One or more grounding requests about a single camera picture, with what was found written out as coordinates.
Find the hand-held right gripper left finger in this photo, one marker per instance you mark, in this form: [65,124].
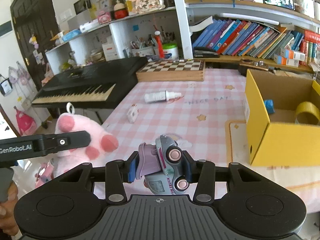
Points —
[132,171]

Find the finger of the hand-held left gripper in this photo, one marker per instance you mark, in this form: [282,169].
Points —
[72,141]

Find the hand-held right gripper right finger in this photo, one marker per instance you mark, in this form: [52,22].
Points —
[192,170]

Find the pink plush toy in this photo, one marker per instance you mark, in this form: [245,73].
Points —
[75,122]

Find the grey and purple toy truck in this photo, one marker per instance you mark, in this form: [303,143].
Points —
[162,160]

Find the yellow cardboard box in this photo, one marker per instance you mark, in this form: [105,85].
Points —
[287,142]

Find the blue wrapper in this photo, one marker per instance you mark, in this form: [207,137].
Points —
[269,106]

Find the yellow tape roll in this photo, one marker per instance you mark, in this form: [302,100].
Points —
[303,106]

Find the pink checked desktop tablecloth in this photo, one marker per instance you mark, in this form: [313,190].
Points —
[200,100]

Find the person's left hand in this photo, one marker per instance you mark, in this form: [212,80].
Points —
[8,217]

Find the pink backpack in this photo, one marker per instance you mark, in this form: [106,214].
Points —
[23,121]

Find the small pink toy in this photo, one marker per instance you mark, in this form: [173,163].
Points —
[45,176]

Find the small white house-shaped toy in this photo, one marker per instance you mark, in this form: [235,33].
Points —
[132,113]

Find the black framed hanging picture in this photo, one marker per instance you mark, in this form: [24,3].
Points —
[5,86]

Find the black electronic keyboard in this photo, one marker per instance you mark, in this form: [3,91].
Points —
[95,75]

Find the purple hanging bags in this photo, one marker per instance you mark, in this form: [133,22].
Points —
[20,73]

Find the white dropper bottle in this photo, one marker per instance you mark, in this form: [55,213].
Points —
[155,97]

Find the woven basket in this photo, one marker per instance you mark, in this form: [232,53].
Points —
[95,57]

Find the white box with red label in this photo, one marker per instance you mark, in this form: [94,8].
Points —
[110,52]

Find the wooden chessboard box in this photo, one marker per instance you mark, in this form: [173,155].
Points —
[172,67]

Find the blue tissue pack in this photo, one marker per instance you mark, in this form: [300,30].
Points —
[71,35]

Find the white pen holder with pens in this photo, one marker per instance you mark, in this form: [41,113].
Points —
[142,50]

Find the white flat box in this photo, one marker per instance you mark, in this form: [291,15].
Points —
[88,26]

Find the black stapler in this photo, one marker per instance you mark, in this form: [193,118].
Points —
[206,53]

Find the white jar with green lid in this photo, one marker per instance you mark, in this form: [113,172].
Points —
[170,52]

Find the wooden stand with metal caps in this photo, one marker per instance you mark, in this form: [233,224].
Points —
[252,65]

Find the pink toy radio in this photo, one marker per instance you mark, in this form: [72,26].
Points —
[103,19]

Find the orange bottle with white cap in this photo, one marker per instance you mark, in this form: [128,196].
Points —
[158,45]

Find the dark wooden door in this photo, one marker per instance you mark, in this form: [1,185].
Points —
[32,17]

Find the red round doll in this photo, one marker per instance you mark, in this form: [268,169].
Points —
[120,12]

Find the row of leaning books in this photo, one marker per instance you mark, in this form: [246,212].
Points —
[237,38]

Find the white bookshelf unit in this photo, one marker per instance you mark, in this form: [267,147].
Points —
[181,30]

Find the orange and white box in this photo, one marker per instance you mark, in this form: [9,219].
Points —
[285,60]
[293,53]

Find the white wall switch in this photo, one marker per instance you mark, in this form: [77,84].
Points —
[66,15]

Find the dark photo frame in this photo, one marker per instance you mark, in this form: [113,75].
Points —
[81,6]

